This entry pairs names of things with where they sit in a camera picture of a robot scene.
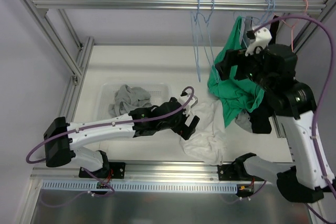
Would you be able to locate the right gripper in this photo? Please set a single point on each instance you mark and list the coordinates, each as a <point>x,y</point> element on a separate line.
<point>233,63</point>

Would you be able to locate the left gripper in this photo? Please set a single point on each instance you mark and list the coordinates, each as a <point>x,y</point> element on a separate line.
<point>185,124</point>

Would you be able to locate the white tank top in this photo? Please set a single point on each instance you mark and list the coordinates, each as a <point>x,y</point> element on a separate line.
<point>208,143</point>

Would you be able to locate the blue hanger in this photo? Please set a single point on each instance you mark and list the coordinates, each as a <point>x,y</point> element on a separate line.
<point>194,22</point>
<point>211,61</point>
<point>248,22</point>
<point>269,11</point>

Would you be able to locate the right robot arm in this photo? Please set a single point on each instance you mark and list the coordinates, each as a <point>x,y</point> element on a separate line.
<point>308,177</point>

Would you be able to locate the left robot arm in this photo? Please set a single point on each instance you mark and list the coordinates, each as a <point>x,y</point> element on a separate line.
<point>66,142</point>

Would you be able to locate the green tank top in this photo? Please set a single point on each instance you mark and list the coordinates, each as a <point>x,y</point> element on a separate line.
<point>234,95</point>

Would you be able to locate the light grey tank top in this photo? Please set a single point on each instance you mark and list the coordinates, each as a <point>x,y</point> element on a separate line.
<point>243,121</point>

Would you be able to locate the black tank top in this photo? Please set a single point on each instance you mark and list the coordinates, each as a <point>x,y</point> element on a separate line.
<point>259,117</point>

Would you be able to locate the pink hanger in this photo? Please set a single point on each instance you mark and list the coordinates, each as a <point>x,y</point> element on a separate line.
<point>293,25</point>

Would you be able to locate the white perforated plastic basket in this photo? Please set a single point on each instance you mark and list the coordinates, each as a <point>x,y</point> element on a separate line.
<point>159,92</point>

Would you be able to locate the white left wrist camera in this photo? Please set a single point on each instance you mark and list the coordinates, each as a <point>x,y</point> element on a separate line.
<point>192,101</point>

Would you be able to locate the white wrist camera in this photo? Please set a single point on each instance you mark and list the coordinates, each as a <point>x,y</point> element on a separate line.
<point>192,101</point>
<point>259,40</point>

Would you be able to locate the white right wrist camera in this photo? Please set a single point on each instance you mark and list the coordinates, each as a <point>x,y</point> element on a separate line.
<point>259,40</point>

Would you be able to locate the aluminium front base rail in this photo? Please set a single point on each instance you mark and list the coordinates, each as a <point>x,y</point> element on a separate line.
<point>151,171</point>

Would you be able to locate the left aluminium frame post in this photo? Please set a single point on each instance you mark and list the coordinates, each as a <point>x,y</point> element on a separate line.
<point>77,65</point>

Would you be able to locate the white slotted cable duct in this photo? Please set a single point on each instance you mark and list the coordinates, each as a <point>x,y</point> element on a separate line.
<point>155,187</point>

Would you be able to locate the aluminium hanging rail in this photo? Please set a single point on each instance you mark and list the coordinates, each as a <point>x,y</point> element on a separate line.
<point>287,6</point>

